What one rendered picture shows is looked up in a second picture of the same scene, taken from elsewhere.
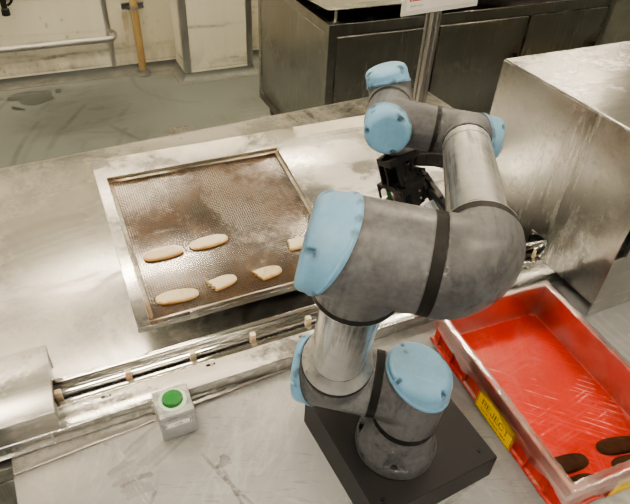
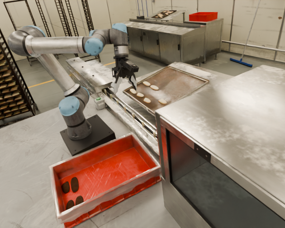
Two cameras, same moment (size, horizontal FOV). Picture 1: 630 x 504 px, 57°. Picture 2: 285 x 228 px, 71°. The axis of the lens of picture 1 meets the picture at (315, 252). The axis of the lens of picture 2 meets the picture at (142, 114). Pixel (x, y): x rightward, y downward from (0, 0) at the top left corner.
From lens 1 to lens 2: 1.63 m
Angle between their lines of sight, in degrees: 71
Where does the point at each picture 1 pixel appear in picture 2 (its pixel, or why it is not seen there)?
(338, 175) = not seen: hidden behind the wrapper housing
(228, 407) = (105, 112)
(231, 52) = not seen: outside the picture
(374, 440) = not seen: hidden behind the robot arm
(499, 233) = (13, 35)
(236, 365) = (113, 107)
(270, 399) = (107, 118)
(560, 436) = (87, 184)
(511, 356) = (128, 170)
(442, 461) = (73, 142)
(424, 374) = (65, 102)
